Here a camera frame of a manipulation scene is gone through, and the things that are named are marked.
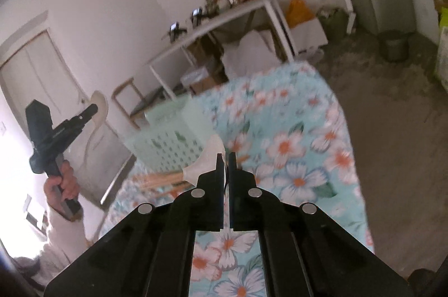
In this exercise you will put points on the white plastic spoon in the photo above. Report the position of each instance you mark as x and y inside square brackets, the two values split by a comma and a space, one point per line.
[206, 157]

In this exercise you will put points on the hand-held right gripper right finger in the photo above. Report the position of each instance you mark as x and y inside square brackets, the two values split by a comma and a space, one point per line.
[243, 202]

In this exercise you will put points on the grey plastic-wrapped box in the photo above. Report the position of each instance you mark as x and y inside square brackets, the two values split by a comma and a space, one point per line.
[192, 77]

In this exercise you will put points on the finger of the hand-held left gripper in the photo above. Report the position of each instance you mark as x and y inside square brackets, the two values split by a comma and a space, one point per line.
[84, 116]

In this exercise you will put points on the grey metal pot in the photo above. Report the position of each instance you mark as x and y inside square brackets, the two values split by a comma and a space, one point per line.
[394, 44]

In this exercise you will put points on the mint green utensil basket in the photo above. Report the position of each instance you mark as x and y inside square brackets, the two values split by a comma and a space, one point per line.
[168, 143]

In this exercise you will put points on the white plastic bag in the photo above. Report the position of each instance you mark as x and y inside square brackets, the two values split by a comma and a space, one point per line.
[248, 55]

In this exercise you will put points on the person's left hand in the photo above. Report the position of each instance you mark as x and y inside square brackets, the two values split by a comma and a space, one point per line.
[70, 183]

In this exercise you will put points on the black round appliance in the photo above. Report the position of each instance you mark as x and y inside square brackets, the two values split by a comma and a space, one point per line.
[423, 283]

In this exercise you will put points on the green bin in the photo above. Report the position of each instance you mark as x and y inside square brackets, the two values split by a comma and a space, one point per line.
[332, 25]

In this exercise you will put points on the wooden chopstick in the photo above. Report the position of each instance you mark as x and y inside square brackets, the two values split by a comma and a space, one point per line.
[166, 186]
[161, 180]

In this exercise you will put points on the plain cardboard box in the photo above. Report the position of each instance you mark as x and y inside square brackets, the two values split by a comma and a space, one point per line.
[210, 73]

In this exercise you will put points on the white and yellow rice bag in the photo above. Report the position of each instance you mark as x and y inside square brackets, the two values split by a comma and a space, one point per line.
[442, 55]

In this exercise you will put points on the floral blue blanket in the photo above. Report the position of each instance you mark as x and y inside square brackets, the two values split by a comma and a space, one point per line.
[297, 160]

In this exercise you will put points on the beige plastic spoon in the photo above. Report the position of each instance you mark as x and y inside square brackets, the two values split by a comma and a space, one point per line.
[101, 104]

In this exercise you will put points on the long white-framed table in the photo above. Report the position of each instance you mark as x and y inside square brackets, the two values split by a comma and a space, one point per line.
[217, 22]

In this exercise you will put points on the wooden chair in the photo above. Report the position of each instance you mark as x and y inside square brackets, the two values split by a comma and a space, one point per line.
[147, 104]

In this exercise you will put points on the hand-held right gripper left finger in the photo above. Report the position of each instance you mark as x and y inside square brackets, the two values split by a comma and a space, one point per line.
[211, 199]

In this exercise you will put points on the person's left forearm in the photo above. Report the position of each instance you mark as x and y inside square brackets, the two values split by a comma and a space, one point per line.
[66, 237]

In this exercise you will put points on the white door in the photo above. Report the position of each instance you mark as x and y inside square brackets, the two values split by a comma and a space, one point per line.
[35, 73]

